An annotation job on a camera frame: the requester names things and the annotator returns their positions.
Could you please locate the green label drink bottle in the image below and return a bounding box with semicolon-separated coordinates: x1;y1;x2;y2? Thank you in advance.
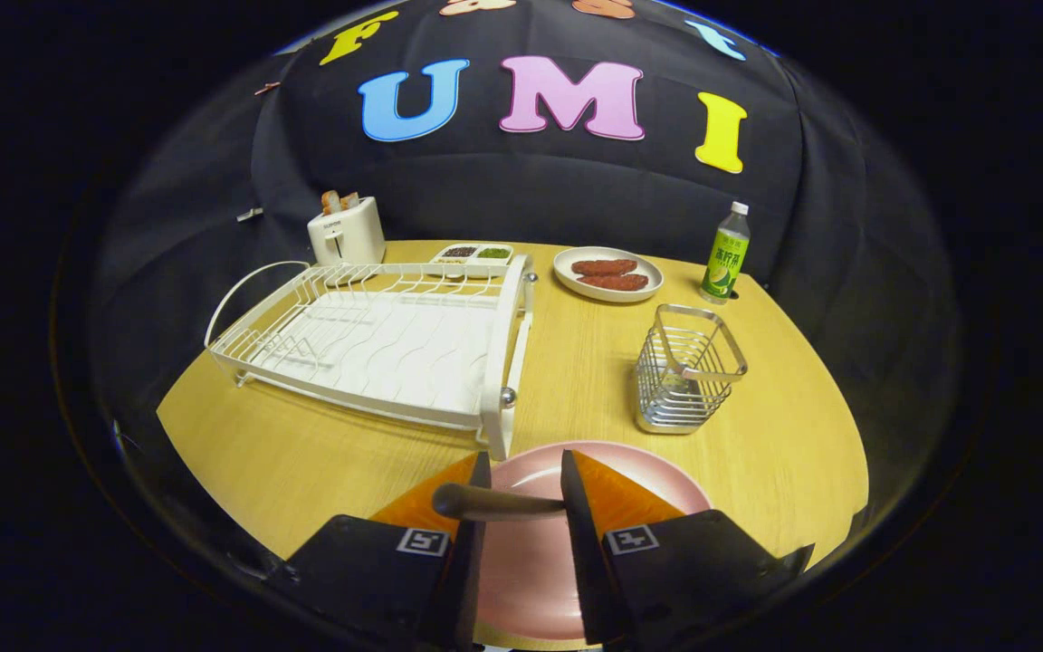
700;201;751;304

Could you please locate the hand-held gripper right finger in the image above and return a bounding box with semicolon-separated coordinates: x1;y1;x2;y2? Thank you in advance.
560;449;815;648

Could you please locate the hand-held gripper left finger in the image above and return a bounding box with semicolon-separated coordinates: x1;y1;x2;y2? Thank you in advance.
282;451;493;651

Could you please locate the white toaster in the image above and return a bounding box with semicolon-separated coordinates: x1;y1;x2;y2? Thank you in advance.
307;197;387;266

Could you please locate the silver wire basket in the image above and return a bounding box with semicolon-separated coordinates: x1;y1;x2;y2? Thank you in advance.
635;303;749;436

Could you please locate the white oval plate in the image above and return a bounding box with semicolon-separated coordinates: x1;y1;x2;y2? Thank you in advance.
553;246;665;302

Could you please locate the white wire dish rack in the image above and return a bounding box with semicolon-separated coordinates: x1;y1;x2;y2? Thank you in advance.
205;254;541;461

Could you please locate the black backdrop cloth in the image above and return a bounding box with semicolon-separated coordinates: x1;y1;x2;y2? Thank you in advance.
91;0;962;472

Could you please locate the pink plate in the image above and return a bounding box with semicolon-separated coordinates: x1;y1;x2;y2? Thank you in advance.
474;441;714;642

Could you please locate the white condiment tray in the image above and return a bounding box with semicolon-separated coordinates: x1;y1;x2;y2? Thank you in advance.
428;243;515;279

